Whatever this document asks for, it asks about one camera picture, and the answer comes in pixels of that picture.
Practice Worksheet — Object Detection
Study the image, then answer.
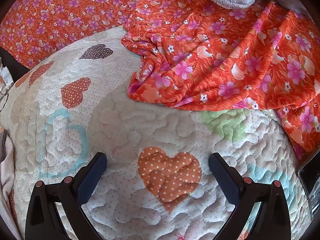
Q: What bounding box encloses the pink garment with orange flowers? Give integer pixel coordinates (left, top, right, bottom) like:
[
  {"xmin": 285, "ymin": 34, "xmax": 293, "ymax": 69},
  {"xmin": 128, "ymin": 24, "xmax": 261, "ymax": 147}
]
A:
[{"xmin": 0, "ymin": 127, "xmax": 20, "ymax": 240}]

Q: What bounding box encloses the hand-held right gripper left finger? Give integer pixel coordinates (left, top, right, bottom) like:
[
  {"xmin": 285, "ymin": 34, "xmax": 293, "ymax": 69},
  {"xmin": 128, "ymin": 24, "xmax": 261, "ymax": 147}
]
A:
[{"xmin": 25, "ymin": 152, "xmax": 108, "ymax": 240}]

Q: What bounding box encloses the black smartphone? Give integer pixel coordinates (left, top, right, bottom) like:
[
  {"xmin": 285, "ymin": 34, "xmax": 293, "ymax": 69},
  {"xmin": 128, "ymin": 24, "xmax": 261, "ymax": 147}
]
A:
[{"xmin": 299, "ymin": 152, "xmax": 320, "ymax": 220}]

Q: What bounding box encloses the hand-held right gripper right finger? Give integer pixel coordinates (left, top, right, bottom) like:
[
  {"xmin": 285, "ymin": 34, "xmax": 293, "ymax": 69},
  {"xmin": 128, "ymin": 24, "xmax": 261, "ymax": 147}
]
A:
[{"xmin": 209, "ymin": 152, "xmax": 292, "ymax": 240}]

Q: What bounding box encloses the heart print quilted blanket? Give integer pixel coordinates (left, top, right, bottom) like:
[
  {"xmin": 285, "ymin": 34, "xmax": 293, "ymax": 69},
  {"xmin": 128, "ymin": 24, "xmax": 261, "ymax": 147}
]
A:
[{"xmin": 0, "ymin": 26, "xmax": 320, "ymax": 240}]

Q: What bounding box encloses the crumpled orange floral cloth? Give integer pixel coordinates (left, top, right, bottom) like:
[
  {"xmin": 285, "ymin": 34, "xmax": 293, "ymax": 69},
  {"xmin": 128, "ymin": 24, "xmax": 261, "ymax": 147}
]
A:
[{"xmin": 121, "ymin": 0, "xmax": 320, "ymax": 160}]

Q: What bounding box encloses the orange floral bed sheet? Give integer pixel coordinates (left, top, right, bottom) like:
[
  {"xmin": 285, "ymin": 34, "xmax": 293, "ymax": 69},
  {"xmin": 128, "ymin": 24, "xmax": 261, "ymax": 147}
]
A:
[{"xmin": 0, "ymin": 0, "xmax": 270, "ymax": 67}]

